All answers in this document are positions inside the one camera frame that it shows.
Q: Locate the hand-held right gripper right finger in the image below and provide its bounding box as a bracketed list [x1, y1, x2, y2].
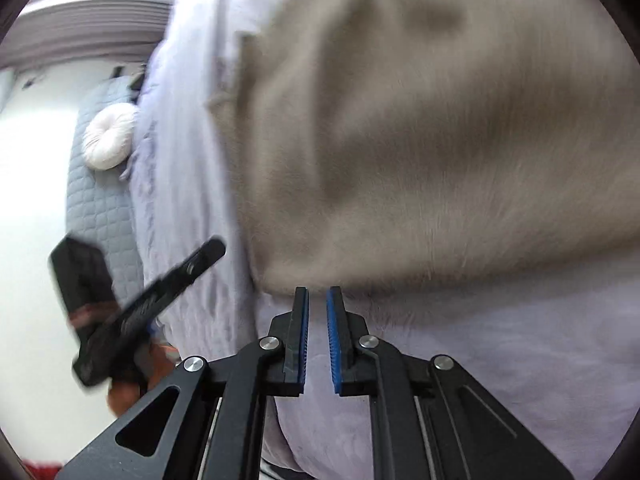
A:
[326, 286, 576, 480]

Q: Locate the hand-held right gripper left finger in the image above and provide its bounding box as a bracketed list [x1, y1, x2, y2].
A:
[52, 286, 311, 480]

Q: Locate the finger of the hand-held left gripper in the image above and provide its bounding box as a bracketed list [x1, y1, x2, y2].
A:
[134, 237, 227, 321]

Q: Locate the tan knit sweater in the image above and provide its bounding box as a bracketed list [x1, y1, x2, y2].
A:
[206, 0, 640, 307]

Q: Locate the person's left hand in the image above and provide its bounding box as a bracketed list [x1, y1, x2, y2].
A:
[106, 337, 182, 418]

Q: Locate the grey quilted mat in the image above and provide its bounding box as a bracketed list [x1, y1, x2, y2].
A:
[64, 79, 153, 313]

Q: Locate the lavender embossed blanket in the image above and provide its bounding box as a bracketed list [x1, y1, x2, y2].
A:
[119, 0, 640, 480]

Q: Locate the white round cushion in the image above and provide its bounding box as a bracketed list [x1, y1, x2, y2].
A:
[82, 103, 140, 171]

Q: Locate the dark cloth pile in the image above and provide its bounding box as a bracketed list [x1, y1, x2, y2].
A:
[111, 62, 148, 98]

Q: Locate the grey curtain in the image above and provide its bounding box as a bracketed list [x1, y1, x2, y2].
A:
[0, 0, 175, 71]

